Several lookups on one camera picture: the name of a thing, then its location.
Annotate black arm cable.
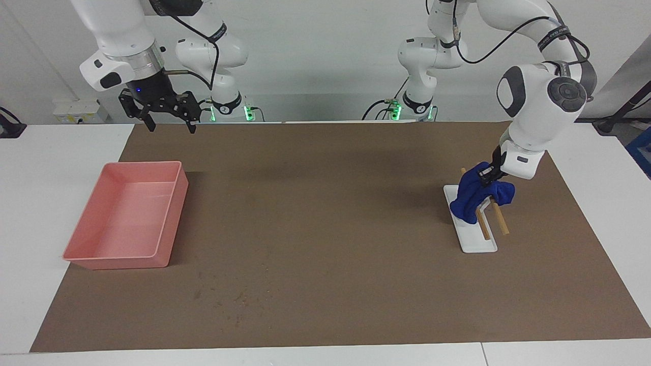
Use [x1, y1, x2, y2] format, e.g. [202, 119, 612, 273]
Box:
[165, 0, 222, 91]
[450, 0, 591, 66]

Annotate black clamp with cable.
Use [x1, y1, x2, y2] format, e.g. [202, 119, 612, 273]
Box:
[0, 107, 27, 139]

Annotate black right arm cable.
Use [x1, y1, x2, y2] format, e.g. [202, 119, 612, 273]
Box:
[165, 0, 222, 91]

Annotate blue crate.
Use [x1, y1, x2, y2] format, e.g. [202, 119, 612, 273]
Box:
[626, 127, 651, 179]

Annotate pink plastic bin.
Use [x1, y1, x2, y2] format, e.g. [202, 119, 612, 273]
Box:
[63, 161, 189, 270]

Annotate blue towel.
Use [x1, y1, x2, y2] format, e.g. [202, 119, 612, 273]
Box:
[450, 162, 516, 227]

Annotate wooden rack rod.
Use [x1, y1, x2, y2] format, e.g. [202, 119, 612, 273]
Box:
[461, 168, 492, 240]
[488, 200, 510, 235]

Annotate black base cable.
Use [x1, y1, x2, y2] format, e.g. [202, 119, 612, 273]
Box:
[362, 76, 410, 121]

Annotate black stand leg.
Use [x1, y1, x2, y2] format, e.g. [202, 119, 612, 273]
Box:
[593, 80, 651, 136]

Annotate brown table mat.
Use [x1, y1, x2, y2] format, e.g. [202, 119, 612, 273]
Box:
[29, 121, 651, 353]

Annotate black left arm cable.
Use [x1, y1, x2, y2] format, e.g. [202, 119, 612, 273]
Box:
[450, 0, 591, 66]

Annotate white wall socket box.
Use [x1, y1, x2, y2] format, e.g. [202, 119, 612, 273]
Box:
[53, 100, 108, 124]

